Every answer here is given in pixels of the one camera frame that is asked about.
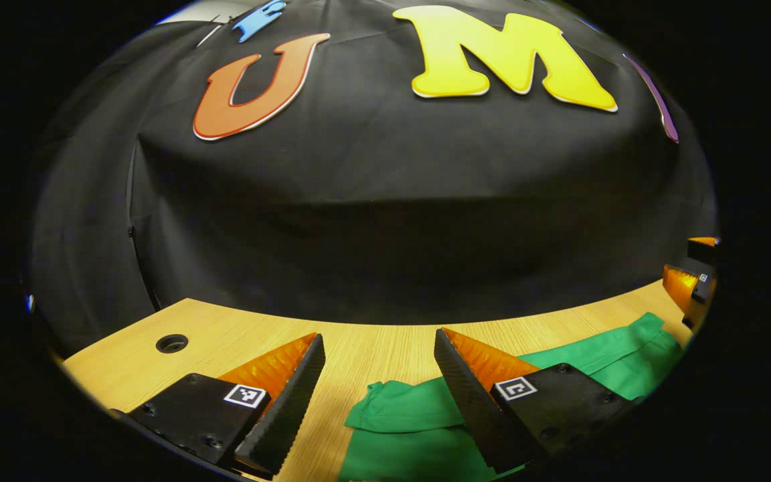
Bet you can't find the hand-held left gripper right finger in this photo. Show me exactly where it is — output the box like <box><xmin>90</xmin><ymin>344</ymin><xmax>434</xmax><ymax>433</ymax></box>
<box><xmin>434</xmin><ymin>327</ymin><xmax>634</xmax><ymax>475</ymax></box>

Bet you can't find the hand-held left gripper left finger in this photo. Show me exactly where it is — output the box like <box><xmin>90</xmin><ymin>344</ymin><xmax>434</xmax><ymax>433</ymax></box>
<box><xmin>128</xmin><ymin>333</ymin><xmax>326</xmax><ymax>479</ymax></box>

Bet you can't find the green T-shirt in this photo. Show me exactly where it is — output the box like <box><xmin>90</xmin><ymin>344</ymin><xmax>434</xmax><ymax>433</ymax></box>
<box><xmin>337</xmin><ymin>311</ymin><xmax>684</xmax><ymax>482</ymax></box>

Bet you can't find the black backdrop cloth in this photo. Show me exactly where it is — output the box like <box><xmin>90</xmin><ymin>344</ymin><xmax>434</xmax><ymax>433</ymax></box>
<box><xmin>27</xmin><ymin>0</ymin><xmax>721</xmax><ymax>355</ymax></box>

